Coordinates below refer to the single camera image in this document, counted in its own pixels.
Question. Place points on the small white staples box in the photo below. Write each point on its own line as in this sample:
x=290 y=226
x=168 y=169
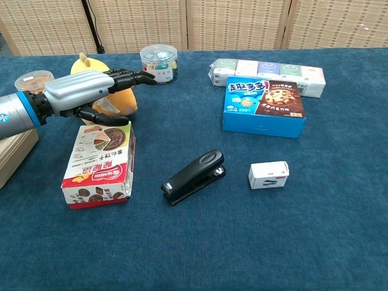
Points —
x=268 y=175

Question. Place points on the beige lidded food container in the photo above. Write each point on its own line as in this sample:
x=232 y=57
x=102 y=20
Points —
x=13 y=151

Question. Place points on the bamboo folding screen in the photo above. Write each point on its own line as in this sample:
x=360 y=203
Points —
x=212 y=24

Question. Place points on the black stapler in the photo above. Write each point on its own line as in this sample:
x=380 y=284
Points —
x=195 y=177

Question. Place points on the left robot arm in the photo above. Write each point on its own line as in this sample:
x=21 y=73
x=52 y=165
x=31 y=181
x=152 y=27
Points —
x=15 y=113

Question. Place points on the blue table cloth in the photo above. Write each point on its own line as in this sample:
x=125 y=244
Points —
x=242 y=227

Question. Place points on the red and white wafer box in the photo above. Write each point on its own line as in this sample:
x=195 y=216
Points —
x=101 y=166

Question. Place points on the pastel tissue packs bundle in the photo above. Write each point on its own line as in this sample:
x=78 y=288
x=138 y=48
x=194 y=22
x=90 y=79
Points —
x=272 y=74

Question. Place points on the yellow plush duck toy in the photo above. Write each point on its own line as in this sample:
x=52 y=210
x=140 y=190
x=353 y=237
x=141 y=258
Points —
x=118 y=100

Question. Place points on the clear cup of brown snack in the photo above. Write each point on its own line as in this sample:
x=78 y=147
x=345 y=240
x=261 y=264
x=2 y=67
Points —
x=31 y=83

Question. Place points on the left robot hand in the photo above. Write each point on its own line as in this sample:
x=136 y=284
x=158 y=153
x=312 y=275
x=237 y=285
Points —
x=88 y=91

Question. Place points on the clear tub of binder clips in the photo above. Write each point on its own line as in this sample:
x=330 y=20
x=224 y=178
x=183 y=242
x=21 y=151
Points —
x=159 y=68

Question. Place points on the black tripod stand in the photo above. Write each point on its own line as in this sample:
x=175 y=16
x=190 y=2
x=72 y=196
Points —
x=92 y=27

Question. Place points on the blue cookie box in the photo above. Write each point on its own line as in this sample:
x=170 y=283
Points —
x=263 y=106

